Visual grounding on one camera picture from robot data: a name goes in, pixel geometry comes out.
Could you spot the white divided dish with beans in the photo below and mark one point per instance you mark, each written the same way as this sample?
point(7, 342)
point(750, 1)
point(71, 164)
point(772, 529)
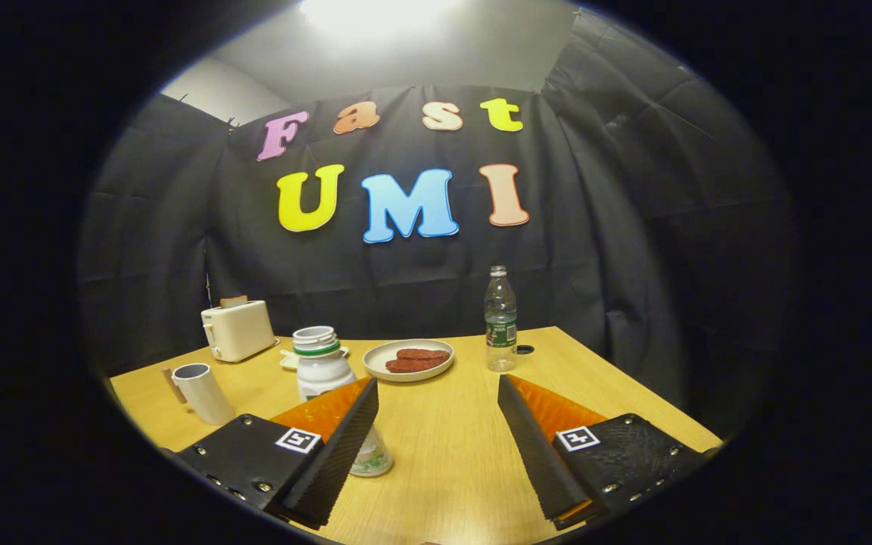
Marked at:
point(287, 360)

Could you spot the black backdrop cloth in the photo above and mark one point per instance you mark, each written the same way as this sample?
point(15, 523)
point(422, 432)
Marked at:
point(618, 250)

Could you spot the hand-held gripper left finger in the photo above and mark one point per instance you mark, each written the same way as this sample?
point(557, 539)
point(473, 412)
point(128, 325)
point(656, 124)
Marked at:
point(334, 469)

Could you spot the clear plastic water bottle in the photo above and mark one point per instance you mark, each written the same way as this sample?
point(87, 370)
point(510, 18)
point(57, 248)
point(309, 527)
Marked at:
point(500, 333)

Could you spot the white round plate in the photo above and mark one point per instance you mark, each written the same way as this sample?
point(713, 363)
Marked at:
point(375, 363)

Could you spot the wooden table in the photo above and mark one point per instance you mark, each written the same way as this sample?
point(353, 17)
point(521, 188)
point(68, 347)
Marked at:
point(443, 439)

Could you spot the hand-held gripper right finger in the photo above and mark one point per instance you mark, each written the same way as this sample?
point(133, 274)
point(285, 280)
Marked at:
point(538, 462)

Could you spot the white juice bottle green label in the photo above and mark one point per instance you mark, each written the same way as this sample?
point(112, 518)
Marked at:
point(322, 371)

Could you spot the cream toaster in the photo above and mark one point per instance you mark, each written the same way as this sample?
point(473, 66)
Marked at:
point(239, 333)

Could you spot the bread slice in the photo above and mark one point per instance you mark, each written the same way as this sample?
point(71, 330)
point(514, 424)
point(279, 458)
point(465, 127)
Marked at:
point(233, 301)

